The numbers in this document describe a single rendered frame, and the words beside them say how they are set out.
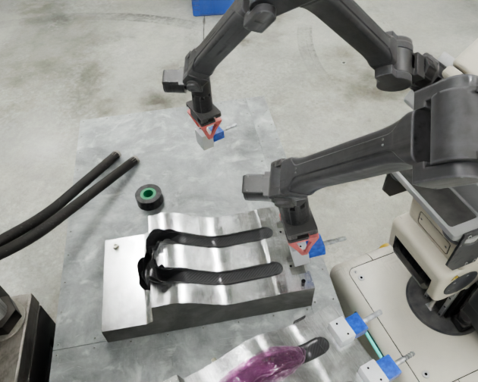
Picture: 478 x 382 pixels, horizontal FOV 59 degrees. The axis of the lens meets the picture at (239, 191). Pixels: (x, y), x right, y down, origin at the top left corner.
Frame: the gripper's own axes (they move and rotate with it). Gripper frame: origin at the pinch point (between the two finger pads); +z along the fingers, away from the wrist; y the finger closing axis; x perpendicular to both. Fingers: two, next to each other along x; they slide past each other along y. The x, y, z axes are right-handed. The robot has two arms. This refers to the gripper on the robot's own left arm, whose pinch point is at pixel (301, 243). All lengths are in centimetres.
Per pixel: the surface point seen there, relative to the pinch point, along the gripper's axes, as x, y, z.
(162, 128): -34, -71, 3
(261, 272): -10.6, -0.6, 7.5
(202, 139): -18.4, -43.2, -5.8
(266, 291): -10.4, 4.9, 7.8
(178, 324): -32.4, 6.2, 10.4
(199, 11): -14, -328, 47
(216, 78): -12, -230, 66
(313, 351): -3.5, 18.3, 14.4
